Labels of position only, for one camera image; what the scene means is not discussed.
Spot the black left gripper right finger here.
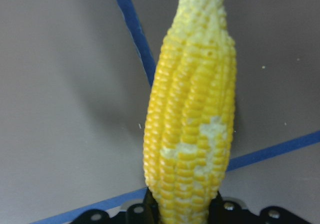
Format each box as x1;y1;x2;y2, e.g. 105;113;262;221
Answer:
207;192;310;224

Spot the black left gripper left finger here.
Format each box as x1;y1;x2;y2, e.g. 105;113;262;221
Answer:
72;190;160;224

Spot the yellow corn cob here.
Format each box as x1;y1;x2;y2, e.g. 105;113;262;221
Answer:
143;0;237;223

